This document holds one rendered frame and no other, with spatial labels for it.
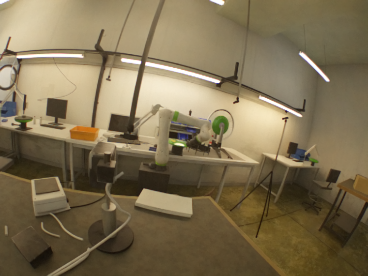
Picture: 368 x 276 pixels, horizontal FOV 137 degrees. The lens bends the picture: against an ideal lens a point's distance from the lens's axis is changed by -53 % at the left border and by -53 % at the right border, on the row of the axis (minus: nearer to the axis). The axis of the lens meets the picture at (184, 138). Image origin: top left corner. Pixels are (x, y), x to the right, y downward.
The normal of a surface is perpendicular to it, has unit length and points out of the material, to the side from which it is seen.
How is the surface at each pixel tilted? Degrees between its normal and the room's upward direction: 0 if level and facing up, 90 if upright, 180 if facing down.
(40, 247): 0
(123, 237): 0
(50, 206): 90
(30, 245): 0
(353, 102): 90
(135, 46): 90
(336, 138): 90
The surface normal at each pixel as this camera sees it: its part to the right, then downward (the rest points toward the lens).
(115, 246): 0.20, -0.97
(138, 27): 0.25, 0.22
